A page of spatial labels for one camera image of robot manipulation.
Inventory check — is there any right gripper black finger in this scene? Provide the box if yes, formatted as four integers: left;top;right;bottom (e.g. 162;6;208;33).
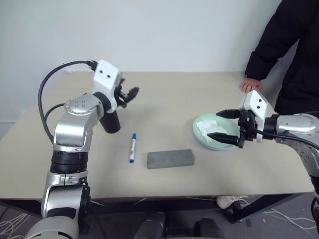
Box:
207;132;240;146
215;109;242;120

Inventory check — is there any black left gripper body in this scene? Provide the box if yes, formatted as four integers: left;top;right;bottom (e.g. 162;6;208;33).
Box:
114;84;131;109

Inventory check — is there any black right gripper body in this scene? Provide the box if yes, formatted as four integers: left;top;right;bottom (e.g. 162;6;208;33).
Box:
236;109;259;149

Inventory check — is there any light green plastic plate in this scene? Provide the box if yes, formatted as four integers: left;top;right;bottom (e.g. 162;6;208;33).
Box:
192;113;241;151

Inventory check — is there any white tissue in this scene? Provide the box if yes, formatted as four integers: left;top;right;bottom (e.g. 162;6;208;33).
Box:
195;119;228;138

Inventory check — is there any person's right hand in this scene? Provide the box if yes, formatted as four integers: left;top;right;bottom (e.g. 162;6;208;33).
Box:
239;77;263;94

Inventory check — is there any blue plastic plate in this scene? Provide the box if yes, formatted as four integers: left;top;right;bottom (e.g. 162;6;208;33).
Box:
196;138;239;152

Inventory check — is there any blue and white marker pen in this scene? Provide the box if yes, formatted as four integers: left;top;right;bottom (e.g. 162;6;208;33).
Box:
129;132;138;164

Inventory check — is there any grey felt eraser block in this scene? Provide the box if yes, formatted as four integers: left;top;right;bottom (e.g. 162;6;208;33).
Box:
147;148;195;170

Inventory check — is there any white sneaker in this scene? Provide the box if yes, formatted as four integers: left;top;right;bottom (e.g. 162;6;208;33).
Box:
216;195;250;210

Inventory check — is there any person in black jacket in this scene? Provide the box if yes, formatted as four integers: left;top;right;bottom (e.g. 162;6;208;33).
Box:
245;0;319;117

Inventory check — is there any dark rounded shape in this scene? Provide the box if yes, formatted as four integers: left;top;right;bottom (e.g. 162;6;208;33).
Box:
134;211;167;239

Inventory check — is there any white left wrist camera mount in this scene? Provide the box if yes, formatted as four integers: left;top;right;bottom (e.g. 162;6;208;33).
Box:
92;59;122;112

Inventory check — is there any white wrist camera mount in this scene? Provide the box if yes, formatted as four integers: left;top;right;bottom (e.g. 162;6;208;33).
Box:
92;59;122;112
238;90;269;144

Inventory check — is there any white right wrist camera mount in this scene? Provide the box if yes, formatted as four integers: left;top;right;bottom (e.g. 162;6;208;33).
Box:
238;90;269;144

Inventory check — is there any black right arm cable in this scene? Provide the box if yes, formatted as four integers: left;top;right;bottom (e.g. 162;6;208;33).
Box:
256;130;319;150

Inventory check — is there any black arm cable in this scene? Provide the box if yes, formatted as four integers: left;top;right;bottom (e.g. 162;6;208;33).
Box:
256;130;319;150
37;60;100;145

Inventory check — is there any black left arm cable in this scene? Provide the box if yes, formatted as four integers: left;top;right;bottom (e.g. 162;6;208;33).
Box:
37;60;100;145

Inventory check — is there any white floor cable bundle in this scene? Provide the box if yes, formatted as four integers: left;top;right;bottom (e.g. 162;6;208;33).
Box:
0;211;32;239
263;207;319;232

